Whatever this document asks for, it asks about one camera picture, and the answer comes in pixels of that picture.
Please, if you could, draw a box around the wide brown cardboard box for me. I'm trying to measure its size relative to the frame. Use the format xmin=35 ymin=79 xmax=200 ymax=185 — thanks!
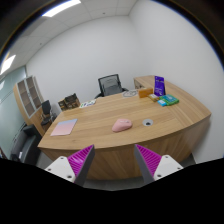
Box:
xmin=65 ymin=98 xmax=81 ymax=110

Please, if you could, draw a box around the green box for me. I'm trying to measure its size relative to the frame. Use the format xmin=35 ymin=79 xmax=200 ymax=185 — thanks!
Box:
xmin=159 ymin=94 xmax=180 ymax=107

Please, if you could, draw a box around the black mesh office chair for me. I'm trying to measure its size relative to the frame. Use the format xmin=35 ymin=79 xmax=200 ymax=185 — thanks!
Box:
xmin=94 ymin=73 xmax=129 ymax=99

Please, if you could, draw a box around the wooden side desk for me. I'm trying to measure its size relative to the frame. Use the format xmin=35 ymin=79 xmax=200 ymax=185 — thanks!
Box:
xmin=133 ymin=75 xmax=158 ymax=90

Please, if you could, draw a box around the tan flat box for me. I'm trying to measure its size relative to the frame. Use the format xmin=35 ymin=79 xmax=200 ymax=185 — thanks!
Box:
xmin=148 ymin=93 xmax=161 ymax=102

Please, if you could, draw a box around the pink and blue mouse pad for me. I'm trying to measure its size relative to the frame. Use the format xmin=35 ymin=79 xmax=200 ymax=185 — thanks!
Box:
xmin=50 ymin=118 xmax=78 ymax=137

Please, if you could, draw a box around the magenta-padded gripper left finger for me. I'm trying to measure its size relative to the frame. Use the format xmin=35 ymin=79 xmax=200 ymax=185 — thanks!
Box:
xmin=44 ymin=144 xmax=96 ymax=188

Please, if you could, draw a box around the wooden shelf unit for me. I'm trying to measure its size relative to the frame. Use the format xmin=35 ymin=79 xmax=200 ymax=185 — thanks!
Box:
xmin=13 ymin=75 xmax=46 ymax=136

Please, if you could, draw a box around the dark open cardboard box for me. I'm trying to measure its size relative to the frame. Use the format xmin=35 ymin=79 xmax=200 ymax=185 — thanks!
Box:
xmin=64 ymin=93 xmax=79 ymax=102

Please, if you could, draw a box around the black leather sofa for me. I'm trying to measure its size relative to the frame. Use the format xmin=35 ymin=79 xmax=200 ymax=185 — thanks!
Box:
xmin=9 ymin=123 xmax=43 ymax=166

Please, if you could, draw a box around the orange wooden box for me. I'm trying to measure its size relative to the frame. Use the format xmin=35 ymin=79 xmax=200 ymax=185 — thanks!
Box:
xmin=138 ymin=87 xmax=154 ymax=99

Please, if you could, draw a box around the purple standing sign card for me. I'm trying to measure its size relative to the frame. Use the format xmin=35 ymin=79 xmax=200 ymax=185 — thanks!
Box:
xmin=153 ymin=75 xmax=166 ymax=98

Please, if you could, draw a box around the small brown cardboard box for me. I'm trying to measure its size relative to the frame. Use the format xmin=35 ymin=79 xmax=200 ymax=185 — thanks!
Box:
xmin=57 ymin=99 xmax=68 ymax=112

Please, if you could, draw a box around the small black visitor chair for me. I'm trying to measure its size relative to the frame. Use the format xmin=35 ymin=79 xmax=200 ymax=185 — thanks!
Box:
xmin=40 ymin=99 xmax=58 ymax=127

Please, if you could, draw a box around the round grey cable grommet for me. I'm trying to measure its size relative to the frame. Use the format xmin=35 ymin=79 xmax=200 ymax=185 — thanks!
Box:
xmin=142 ymin=118 xmax=155 ymax=128

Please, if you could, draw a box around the long ceiling light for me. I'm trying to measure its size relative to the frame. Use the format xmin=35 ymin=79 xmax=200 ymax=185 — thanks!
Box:
xmin=41 ymin=0 xmax=82 ymax=18
xmin=0 ymin=54 xmax=17 ymax=76

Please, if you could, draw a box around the pink computer mouse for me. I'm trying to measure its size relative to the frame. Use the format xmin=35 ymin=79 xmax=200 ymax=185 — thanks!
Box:
xmin=111 ymin=118 xmax=133 ymax=133

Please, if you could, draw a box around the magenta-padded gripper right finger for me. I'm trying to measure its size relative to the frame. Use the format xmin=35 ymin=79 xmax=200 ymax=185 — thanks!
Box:
xmin=133 ymin=143 xmax=184 ymax=186

